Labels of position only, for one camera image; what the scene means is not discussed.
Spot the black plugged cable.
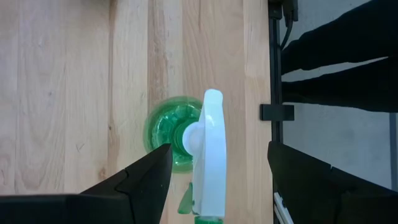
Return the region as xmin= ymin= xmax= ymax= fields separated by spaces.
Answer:
xmin=279 ymin=0 xmax=299 ymax=50

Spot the white strip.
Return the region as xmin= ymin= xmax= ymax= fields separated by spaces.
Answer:
xmin=273 ymin=192 xmax=295 ymax=224

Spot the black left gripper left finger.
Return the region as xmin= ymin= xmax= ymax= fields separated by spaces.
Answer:
xmin=80 ymin=142 xmax=174 ymax=224

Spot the person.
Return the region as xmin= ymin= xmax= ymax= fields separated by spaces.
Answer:
xmin=281 ymin=0 xmax=398 ymax=113

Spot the black aluminium table frame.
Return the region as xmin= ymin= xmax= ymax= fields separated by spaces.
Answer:
xmin=260 ymin=0 xmax=295 ymax=144

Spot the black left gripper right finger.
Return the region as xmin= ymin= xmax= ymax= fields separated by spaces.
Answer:
xmin=267 ymin=141 xmax=398 ymax=224

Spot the green spray bottle white trigger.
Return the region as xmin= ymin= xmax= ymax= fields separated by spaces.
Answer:
xmin=143 ymin=88 xmax=227 ymax=224

